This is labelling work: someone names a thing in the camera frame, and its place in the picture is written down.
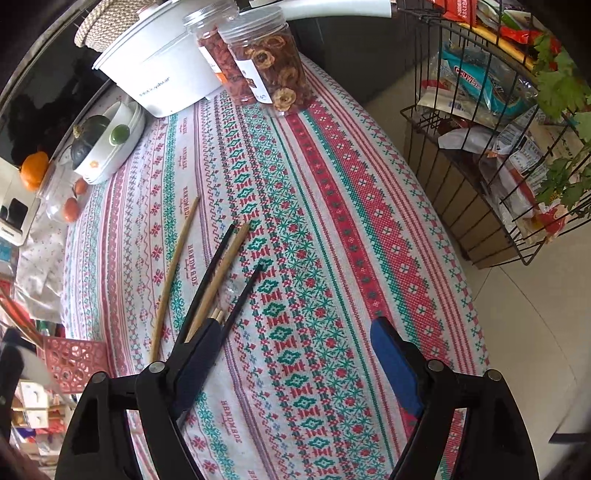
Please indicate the red snack packet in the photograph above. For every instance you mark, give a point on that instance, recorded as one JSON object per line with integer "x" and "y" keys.
{"x": 455, "y": 11}

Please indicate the grey refrigerator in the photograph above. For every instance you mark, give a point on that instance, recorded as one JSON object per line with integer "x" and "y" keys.
{"x": 351, "y": 60}

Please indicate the white electric cooking pot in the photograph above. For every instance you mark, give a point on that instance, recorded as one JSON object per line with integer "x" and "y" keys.
{"x": 152, "y": 60}

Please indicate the dark green squash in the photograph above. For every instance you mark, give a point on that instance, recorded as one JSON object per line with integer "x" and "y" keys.
{"x": 90, "y": 136}

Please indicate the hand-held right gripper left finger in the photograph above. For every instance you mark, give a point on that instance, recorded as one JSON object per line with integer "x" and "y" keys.
{"x": 198, "y": 355}

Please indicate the white ceramic casserole dish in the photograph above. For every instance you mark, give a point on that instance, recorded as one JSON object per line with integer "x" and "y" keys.
{"x": 129, "y": 122}

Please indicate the black chopstick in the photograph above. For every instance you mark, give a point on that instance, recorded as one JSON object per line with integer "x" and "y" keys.
{"x": 244, "y": 293}
{"x": 210, "y": 277}

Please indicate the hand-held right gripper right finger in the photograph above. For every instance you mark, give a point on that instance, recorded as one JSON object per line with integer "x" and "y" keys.
{"x": 397, "y": 364}

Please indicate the small-flowered side table cloth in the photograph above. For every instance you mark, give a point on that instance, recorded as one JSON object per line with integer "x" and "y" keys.
{"x": 41, "y": 258}

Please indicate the small red tomato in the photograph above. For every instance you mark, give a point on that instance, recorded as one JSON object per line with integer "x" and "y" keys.
{"x": 81, "y": 185}
{"x": 71, "y": 210}

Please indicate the pile of wooden chopsticks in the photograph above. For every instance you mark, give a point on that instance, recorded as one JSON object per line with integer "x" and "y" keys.
{"x": 175, "y": 277}

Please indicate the jar of dried red fruit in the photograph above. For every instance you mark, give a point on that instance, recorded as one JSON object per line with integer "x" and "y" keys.
{"x": 217, "y": 50}

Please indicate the cream air fryer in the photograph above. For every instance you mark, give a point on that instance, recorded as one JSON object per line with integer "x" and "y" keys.
{"x": 14, "y": 184}

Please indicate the black microwave oven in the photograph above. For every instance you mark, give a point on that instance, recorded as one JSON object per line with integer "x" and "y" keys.
{"x": 41, "y": 101}

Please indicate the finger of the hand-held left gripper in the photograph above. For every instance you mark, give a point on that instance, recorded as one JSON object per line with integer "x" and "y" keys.
{"x": 9, "y": 378}

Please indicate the orange fruit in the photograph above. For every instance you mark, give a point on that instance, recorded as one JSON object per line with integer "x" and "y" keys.
{"x": 34, "y": 170}

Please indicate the woven basket with lid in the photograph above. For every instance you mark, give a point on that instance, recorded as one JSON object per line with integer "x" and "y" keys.
{"x": 111, "y": 23}

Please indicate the jar of dried fruit rings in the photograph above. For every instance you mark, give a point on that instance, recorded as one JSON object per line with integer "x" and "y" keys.
{"x": 277, "y": 64}

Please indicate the glass jar with wooden lid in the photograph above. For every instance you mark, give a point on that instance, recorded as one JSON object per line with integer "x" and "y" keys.
{"x": 57, "y": 194}

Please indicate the bunch of leafy greens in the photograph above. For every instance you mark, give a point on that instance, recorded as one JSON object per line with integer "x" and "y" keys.
{"x": 561, "y": 87}

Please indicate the pink perforated utensil holder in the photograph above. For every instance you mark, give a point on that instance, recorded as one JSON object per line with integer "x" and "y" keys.
{"x": 69, "y": 360}

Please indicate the blue snack packet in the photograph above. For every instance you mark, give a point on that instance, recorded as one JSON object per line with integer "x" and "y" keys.
{"x": 480, "y": 78}

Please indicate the red green patterned tablecloth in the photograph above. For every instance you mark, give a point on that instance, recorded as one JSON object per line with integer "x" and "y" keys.
{"x": 323, "y": 277}

